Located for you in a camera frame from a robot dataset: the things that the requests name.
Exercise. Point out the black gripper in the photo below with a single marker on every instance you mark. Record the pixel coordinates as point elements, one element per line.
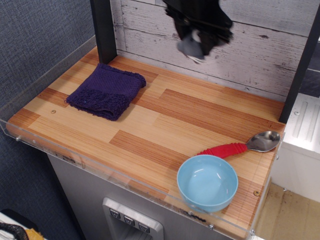
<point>206,16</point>

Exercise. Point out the grey plush bear toy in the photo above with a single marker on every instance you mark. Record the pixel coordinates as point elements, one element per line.
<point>191,49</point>

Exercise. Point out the purple folded towel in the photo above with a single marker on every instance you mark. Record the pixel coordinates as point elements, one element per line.
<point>107,92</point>

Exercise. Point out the light blue plastic bowl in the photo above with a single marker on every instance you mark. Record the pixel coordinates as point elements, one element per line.
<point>207,183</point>

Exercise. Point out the white ribbed side unit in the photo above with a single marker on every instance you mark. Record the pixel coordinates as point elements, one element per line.
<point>297,164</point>

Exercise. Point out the grey cabinet under table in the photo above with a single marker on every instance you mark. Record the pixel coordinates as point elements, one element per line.
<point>125,197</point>

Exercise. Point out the clear acrylic table guard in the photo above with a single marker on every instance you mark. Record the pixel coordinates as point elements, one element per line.
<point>183,109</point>

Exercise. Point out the silver button control panel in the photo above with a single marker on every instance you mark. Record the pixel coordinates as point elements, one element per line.
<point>126,223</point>

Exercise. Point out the left black vertical post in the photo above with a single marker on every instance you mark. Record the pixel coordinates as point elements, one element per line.
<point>104,30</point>

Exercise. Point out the red handled metal spoon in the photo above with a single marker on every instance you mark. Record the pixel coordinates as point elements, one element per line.
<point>261,142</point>

